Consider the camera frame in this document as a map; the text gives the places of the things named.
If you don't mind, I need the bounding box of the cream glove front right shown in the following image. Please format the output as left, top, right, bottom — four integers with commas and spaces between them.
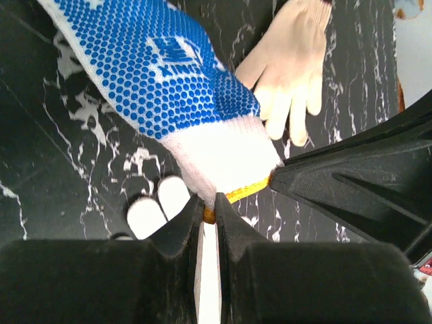
235, 1, 332, 146

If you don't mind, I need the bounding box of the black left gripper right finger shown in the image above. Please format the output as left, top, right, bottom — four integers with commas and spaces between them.
215, 193, 426, 323

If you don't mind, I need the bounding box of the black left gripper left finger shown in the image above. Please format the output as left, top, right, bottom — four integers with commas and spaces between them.
1, 196, 204, 323

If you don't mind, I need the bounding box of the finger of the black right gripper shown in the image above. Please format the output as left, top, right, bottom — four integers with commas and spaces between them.
270, 95, 431, 263

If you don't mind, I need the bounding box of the blue dotted white glove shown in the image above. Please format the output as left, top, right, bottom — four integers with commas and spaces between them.
41, 0, 281, 208

